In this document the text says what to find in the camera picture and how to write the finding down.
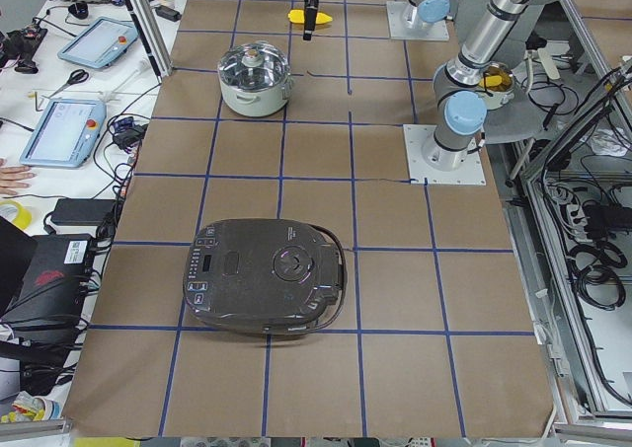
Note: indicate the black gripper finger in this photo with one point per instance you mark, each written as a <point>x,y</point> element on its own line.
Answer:
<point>310,17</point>

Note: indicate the yellow corn cob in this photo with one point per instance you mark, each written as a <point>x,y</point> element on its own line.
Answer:
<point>297,16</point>

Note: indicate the glass pot lid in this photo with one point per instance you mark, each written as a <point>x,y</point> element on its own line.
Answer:
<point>253,67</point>

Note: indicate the pale green cooking pot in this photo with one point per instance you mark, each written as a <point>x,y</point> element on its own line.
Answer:
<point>257,104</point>

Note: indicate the person's hand on table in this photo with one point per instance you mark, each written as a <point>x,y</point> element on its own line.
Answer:
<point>14,178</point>

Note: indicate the steel bowl on tray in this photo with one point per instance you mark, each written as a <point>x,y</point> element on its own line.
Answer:
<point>496,88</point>

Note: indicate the blue teach pendant far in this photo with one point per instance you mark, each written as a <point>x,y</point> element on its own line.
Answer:
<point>101,44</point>

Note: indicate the blue teach pendant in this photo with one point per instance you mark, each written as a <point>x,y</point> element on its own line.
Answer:
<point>66,134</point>
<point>101,44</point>

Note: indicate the black scissors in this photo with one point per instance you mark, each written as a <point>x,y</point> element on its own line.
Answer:
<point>77,76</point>

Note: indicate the blue teach pendant near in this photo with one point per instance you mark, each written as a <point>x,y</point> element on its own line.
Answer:
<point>66,134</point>

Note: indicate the dark brown rice cooker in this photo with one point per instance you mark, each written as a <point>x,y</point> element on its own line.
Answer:
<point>265,276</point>

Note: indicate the black power adapter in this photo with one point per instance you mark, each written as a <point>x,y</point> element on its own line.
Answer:
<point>81,211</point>

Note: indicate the yellow tape roll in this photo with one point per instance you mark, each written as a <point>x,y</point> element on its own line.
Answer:
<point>15,213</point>

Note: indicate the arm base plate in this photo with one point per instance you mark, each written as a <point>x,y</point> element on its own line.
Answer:
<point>429,164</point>
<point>423,22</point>

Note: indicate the aluminium frame post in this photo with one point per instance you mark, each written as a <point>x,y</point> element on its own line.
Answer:
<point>144,20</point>

